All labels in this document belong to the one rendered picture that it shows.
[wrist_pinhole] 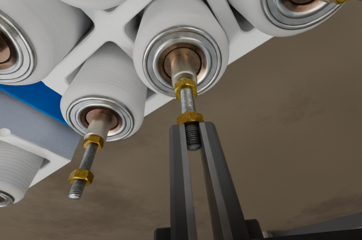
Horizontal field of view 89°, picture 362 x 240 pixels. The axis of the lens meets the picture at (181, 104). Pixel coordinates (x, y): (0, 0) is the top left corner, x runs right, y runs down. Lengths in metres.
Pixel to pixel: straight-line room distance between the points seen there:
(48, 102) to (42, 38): 0.29
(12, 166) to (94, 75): 0.28
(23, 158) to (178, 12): 0.40
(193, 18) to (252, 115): 0.51
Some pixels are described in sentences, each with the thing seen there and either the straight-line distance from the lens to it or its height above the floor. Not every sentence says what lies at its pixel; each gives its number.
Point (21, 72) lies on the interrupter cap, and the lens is 0.23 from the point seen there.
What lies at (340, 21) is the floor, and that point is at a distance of 0.58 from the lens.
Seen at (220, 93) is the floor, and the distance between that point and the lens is 0.54.
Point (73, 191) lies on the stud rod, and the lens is 0.19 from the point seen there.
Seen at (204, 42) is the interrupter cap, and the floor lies 0.25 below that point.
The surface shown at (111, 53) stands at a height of 0.17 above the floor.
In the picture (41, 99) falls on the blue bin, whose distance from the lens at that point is 0.48.
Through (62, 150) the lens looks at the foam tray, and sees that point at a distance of 0.47.
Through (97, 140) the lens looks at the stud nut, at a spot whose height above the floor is 0.29.
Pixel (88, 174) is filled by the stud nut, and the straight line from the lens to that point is 0.19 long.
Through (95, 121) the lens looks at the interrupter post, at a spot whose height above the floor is 0.26.
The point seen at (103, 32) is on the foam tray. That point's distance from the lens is 0.26.
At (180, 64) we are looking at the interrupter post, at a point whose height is 0.27.
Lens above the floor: 0.41
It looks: 49 degrees down
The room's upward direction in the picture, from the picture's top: 174 degrees clockwise
